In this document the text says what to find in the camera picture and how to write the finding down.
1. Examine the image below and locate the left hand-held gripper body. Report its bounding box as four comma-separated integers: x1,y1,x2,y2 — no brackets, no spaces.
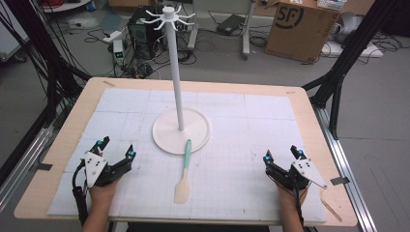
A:
83,150,133,189

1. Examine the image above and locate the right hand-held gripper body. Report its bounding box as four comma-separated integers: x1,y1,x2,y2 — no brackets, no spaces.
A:
265,158,329,191

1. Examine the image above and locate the green handled silicone spatula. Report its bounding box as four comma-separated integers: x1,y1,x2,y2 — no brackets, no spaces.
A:
173,138,193,205

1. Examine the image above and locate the white hook rack stand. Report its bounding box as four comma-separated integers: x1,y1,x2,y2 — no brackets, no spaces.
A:
139,4,213,156

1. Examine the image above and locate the person's left hand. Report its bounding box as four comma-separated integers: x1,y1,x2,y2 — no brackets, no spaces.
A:
88,178,121,208

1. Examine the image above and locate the person's right hand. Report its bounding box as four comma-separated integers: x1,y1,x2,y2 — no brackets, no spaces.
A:
276,184,308,211

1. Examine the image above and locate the white grid mat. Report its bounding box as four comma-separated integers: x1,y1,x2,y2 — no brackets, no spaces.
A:
46,87,329,225

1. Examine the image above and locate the white device with green display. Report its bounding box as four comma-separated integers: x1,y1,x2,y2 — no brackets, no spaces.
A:
112,39,126,66

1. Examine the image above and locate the white power strip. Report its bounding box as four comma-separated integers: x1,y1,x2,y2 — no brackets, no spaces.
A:
102,30,124,44

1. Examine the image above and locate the white flat board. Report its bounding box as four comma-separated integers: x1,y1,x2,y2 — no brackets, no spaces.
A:
321,41,385,59

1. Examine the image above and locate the black computer tower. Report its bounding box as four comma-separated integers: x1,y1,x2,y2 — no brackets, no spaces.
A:
127,5,166,61

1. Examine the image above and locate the large cardboard box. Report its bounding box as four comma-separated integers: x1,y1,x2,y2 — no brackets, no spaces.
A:
264,0,343,64

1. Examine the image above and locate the grey metal stand leg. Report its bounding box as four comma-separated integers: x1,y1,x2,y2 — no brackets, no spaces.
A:
187,0,200,50
241,0,256,61

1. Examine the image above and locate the black flat device on floor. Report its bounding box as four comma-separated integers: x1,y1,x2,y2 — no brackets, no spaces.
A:
215,14,247,36

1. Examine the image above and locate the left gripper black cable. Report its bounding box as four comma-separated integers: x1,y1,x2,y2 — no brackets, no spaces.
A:
72,159,90,227

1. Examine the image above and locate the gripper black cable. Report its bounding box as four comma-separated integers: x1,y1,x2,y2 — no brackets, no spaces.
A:
72,159,90,227
290,180,307,228

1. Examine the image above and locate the aluminium rail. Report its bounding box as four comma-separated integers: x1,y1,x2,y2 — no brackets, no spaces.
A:
313,105,379,232
0,124,56,212

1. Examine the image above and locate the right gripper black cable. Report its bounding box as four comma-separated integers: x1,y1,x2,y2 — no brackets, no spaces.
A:
290,180,307,228

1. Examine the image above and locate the tangle of black floor cables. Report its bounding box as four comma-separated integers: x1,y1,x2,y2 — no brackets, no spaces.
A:
82,28,198,79

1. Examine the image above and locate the black metal frame post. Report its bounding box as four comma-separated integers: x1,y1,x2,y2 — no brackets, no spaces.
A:
302,0,402,140
6,0,93,130

